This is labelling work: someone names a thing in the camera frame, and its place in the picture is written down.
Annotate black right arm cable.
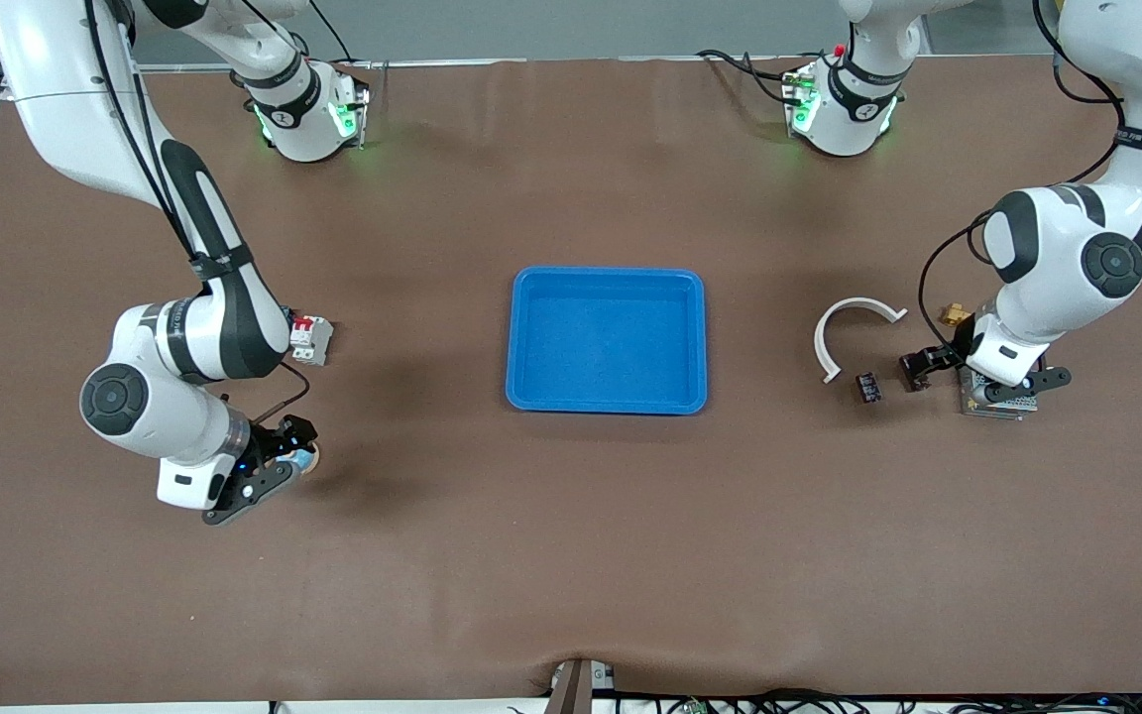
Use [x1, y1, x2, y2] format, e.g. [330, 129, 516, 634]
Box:
[85, 0, 312, 427]

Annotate black cables under table edge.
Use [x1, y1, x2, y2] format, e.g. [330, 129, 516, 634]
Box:
[621, 687, 1142, 714]

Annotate black base cable bundle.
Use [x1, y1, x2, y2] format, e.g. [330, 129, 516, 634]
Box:
[698, 48, 800, 105]

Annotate blue plastic tray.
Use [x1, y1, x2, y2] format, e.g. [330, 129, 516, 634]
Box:
[505, 266, 709, 416]

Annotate thin black base cable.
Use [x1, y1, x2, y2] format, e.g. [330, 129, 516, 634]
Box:
[308, 0, 362, 68]

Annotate white half-ring pipe clamp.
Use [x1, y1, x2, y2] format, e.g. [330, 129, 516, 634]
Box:
[813, 297, 909, 384]

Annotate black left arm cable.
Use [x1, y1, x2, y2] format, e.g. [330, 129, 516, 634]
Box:
[918, 0, 1127, 353]

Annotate metal mesh power supply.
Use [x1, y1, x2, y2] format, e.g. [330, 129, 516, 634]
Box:
[958, 372, 1040, 422]

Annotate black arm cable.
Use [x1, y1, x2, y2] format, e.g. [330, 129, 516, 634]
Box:
[85, 0, 312, 427]
[918, 0, 1127, 353]

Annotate white red circuit breaker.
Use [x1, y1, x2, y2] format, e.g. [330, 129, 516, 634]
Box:
[289, 314, 335, 367]

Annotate metal table edge bracket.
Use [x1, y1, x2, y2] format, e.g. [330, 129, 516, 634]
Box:
[546, 657, 617, 714]

